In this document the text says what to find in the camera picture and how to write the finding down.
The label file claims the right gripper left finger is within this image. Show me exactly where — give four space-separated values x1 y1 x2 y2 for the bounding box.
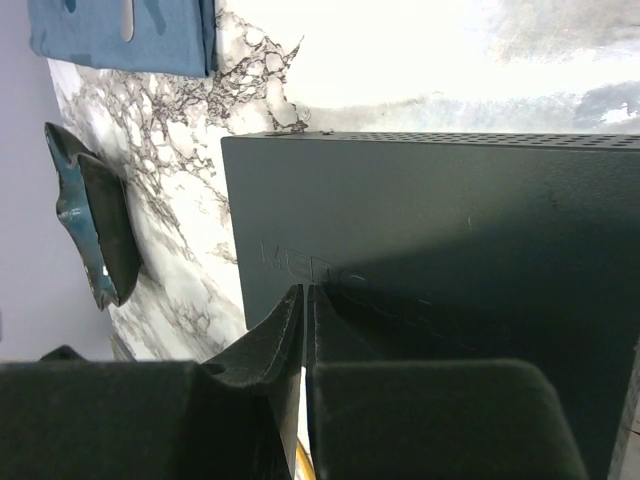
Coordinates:
1 285 304 479

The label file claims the blue cloth placemat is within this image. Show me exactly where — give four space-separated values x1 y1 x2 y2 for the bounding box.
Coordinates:
27 0 217 78

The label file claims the blue star-shaped dish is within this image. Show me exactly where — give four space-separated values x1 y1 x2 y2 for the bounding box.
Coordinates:
44 122 142 310

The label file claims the black network switch box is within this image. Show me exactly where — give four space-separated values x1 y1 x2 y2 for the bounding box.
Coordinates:
221 132 639 479

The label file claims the metal spoon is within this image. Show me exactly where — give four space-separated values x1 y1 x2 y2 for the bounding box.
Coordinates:
120 0 135 43

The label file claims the yellow ethernet cable loop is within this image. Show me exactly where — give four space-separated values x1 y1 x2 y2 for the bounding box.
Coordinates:
297 442 315 480

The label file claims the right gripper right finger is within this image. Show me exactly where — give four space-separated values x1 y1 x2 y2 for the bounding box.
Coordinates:
306 285 588 479

